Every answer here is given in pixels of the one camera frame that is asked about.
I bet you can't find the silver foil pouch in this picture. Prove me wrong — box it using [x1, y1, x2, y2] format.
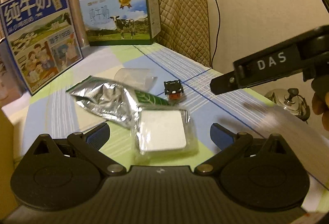
[65, 75, 170, 130]

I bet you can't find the white pad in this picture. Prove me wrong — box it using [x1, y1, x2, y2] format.
[131, 106, 198, 164]

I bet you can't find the small black red part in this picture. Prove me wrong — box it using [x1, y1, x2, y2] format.
[164, 79, 184, 101]

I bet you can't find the clear plastic cup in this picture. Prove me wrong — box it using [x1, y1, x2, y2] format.
[114, 68, 157, 92]

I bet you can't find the person's right hand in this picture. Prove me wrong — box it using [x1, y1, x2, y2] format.
[311, 76, 328, 131]

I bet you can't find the white humidifier box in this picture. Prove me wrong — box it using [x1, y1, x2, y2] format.
[1, 38, 25, 107]

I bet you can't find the open cardboard box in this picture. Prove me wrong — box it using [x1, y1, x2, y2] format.
[0, 110, 18, 219]

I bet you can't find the blue tall milk carton box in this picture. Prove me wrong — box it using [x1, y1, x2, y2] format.
[1, 0, 83, 95]

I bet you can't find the quilted beige chair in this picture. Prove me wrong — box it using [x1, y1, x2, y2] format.
[157, 0, 210, 67]

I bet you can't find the light blue cow milk box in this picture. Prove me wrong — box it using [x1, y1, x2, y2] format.
[80, 0, 161, 46]

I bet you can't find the black power cable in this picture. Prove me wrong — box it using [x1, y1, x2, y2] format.
[210, 0, 227, 68]

